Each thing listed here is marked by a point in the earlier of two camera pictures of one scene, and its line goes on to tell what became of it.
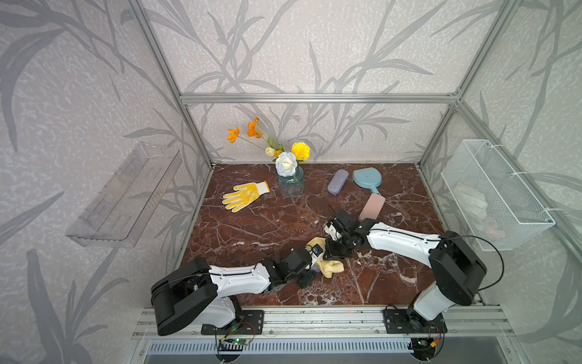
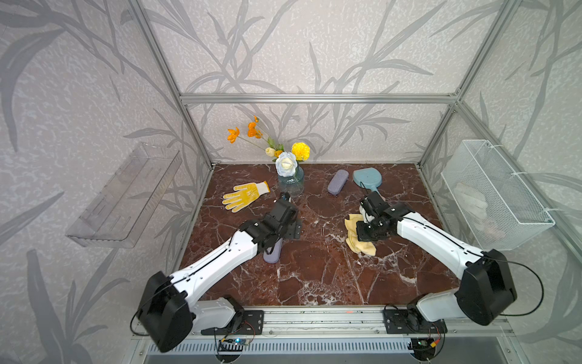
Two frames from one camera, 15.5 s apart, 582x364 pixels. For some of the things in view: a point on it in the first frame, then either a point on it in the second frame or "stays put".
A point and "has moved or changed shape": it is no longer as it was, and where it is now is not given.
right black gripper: [329, 253] -> [362, 236]
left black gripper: [308, 279] -> [296, 230]
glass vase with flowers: [290, 174] stays put
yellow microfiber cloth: [327, 268] has moved or changed shape
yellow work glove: [244, 195] stays put
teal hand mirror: [368, 177] stays put
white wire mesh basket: [500, 205] stays put
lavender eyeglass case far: [337, 182] stays put
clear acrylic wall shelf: [117, 214] stays put
